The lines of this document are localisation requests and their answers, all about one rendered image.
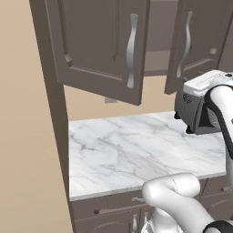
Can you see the tall brown cabinet side panel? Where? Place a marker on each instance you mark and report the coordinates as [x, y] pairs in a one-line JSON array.
[[57, 115]]

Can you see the wide brown cabinet door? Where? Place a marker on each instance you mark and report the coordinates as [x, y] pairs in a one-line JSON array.
[[91, 39]]

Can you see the narrow brown cabinet door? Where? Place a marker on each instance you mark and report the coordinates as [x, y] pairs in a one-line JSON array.
[[203, 33]]

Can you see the small grey wall outlet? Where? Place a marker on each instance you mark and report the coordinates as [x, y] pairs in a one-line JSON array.
[[110, 99]]

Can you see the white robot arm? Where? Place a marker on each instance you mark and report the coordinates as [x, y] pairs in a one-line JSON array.
[[179, 200]]

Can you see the brown base cabinet door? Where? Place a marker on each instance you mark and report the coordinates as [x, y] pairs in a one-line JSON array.
[[106, 224], [220, 206]]

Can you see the grey and white toaster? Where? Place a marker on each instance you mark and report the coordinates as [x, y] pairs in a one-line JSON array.
[[191, 109]]

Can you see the brown drawer front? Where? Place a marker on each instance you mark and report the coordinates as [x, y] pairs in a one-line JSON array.
[[217, 184], [100, 201]]

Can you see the brown wall cabinet body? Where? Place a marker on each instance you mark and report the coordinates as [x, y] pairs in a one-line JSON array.
[[159, 39]]

